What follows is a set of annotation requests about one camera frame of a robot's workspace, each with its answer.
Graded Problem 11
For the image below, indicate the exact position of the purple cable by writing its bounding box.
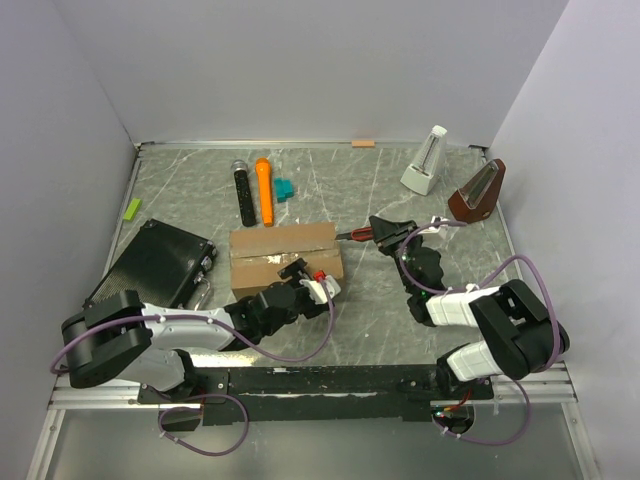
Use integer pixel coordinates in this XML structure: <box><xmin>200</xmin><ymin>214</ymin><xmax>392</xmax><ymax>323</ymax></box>
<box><xmin>398</xmin><ymin>219</ymin><xmax>561</xmax><ymax>444</ymax></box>
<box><xmin>49</xmin><ymin>282</ymin><xmax>336</xmax><ymax>456</ymax></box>

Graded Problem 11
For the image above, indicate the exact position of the aluminium rail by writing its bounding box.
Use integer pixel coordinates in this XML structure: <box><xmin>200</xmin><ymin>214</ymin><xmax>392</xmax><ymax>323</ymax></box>
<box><xmin>48</xmin><ymin>375</ymin><xmax>157</xmax><ymax>410</ymax></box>

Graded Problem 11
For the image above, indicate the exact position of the green plastic block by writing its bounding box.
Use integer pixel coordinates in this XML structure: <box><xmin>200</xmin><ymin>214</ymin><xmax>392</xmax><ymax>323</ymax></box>
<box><xmin>123</xmin><ymin>198</ymin><xmax>142</xmax><ymax>222</ymax></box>

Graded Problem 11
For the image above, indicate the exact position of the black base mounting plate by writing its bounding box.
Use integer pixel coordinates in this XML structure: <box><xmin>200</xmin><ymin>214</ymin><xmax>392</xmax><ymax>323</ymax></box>
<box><xmin>167</xmin><ymin>364</ymin><xmax>494</xmax><ymax>426</ymax></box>

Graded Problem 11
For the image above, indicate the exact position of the white metronome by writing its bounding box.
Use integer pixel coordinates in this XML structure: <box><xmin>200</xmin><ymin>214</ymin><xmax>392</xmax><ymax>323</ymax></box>
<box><xmin>400</xmin><ymin>125</ymin><xmax>448</xmax><ymax>196</ymax></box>

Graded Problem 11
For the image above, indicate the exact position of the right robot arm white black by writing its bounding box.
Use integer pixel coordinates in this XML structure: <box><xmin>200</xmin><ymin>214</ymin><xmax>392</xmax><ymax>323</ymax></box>
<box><xmin>369</xmin><ymin>216</ymin><xmax>570</xmax><ymax>399</ymax></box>

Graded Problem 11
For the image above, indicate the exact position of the brown cardboard express box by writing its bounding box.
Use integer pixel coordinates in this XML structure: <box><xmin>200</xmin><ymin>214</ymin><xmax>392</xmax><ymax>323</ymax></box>
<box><xmin>229</xmin><ymin>222</ymin><xmax>345</xmax><ymax>299</ymax></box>

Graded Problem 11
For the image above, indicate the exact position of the orange tape piece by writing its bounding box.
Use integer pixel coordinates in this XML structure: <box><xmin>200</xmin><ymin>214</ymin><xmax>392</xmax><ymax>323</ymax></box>
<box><xmin>351</xmin><ymin>140</ymin><xmax>376</xmax><ymax>148</ymax></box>

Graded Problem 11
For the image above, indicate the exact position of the teal plastic block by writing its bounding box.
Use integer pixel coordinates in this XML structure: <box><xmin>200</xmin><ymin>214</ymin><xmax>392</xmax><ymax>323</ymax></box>
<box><xmin>274</xmin><ymin>178</ymin><xmax>294</xmax><ymax>203</ymax></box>

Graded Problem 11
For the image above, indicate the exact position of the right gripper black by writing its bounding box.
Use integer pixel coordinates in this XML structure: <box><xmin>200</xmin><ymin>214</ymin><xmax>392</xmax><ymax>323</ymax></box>
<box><xmin>369</xmin><ymin>217</ymin><xmax>425</xmax><ymax>295</ymax></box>

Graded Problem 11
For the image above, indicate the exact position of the red black utility knife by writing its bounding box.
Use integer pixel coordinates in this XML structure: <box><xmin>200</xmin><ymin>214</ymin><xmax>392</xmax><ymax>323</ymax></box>
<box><xmin>336</xmin><ymin>226</ymin><xmax>373</xmax><ymax>242</ymax></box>

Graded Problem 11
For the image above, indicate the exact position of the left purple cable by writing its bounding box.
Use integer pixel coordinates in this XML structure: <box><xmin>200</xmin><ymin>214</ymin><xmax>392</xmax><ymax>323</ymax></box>
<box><xmin>49</xmin><ymin>282</ymin><xmax>336</xmax><ymax>456</ymax></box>

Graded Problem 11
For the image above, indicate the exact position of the brown wooden metronome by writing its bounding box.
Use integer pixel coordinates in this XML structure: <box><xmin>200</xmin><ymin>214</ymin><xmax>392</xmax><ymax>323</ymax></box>
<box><xmin>448</xmin><ymin>159</ymin><xmax>506</xmax><ymax>224</ymax></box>

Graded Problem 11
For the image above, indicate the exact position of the black speaker case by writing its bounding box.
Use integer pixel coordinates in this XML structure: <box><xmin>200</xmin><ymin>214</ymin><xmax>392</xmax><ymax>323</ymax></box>
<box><xmin>84</xmin><ymin>219</ymin><xmax>217</xmax><ymax>308</ymax></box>

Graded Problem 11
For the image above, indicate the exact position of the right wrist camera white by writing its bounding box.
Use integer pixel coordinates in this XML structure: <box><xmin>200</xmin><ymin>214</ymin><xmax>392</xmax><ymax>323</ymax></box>
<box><xmin>419</xmin><ymin>216</ymin><xmax>455</xmax><ymax>239</ymax></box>

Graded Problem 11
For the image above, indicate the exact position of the black microphone silver head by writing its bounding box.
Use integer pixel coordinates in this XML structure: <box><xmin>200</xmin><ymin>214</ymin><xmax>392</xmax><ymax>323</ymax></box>
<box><xmin>231</xmin><ymin>159</ymin><xmax>257</xmax><ymax>227</ymax></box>

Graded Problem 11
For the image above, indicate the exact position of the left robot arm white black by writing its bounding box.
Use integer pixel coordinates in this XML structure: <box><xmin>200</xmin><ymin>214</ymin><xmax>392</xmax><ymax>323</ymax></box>
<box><xmin>53</xmin><ymin>259</ymin><xmax>327</xmax><ymax>402</ymax></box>

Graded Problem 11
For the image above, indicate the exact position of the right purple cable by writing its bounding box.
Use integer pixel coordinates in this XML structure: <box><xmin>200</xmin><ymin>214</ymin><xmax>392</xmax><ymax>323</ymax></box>
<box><xmin>398</xmin><ymin>219</ymin><xmax>561</xmax><ymax>444</ymax></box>

